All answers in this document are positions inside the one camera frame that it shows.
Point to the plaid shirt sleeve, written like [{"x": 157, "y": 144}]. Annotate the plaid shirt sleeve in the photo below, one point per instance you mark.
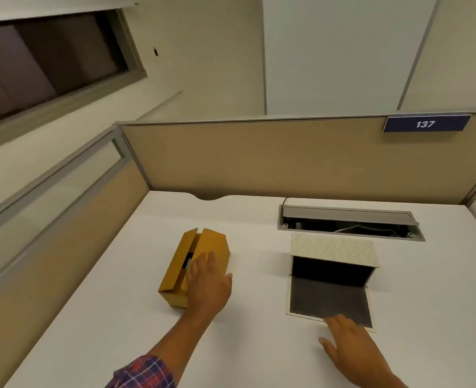
[{"x": 143, "y": 373}]

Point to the person's right forearm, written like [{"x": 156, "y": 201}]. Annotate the person's right forearm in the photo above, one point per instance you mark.
[{"x": 383, "y": 381}]

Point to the white roller blind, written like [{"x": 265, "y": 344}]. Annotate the white roller blind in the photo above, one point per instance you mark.
[{"x": 40, "y": 6}]

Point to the person's left forearm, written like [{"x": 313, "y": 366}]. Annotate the person's left forearm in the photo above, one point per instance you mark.
[{"x": 179, "y": 343}]

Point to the person's left hand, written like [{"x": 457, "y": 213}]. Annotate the person's left hand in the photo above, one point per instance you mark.
[{"x": 205, "y": 288}]

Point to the beige partition with glass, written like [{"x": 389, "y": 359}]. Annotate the beige partition with glass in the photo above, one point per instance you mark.
[{"x": 40, "y": 238}]

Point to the person's left thumb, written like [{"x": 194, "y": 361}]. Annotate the person's left thumb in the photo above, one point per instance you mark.
[{"x": 227, "y": 281}]

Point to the person's right thumb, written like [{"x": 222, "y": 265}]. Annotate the person's right thumb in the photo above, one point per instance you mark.
[{"x": 327, "y": 346}]

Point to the blue desk number sign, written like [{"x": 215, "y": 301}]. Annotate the blue desk number sign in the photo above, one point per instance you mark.
[{"x": 426, "y": 123}]

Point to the yellow cardboard box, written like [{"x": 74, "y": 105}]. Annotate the yellow cardboard box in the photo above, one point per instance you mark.
[{"x": 173, "y": 284}]

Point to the black item inside box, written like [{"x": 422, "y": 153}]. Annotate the black item inside box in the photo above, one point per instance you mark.
[{"x": 188, "y": 261}]

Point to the cream patterned open box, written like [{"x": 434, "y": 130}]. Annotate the cream patterned open box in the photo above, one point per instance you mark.
[{"x": 331, "y": 274}]

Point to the white wall panel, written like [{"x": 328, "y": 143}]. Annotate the white wall panel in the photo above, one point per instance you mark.
[{"x": 343, "y": 52}]

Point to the dark window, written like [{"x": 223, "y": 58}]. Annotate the dark window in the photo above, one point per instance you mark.
[{"x": 48, "y": 64}]

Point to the person's right hand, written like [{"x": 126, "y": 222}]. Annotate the person's right hand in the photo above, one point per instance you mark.
[{"x": 355, "y": 351}]

